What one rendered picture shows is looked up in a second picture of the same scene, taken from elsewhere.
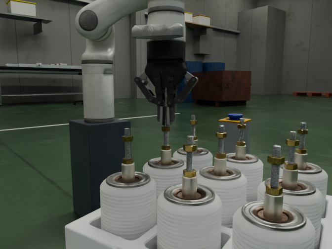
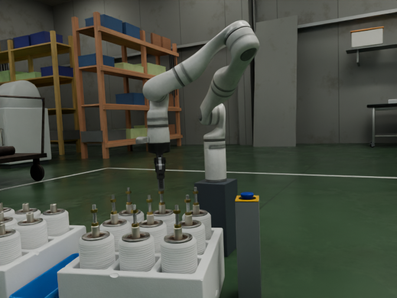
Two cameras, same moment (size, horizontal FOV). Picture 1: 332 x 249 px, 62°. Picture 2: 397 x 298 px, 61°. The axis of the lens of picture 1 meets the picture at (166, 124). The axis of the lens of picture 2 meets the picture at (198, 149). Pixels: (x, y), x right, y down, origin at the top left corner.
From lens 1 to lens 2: 112 cm
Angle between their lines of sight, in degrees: 68
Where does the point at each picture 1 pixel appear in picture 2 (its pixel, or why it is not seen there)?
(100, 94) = (207, 162)
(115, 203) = not seen: hidden behind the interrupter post
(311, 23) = not seen: outside the picture
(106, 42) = (219, 125)
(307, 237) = (81, 243)
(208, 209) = (102, 228)
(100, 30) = (204, 120)
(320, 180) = (163, 246)
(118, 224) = not seen: hidden behind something
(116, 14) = (206, 109)
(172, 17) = (149, 130)
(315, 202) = (121, 245)
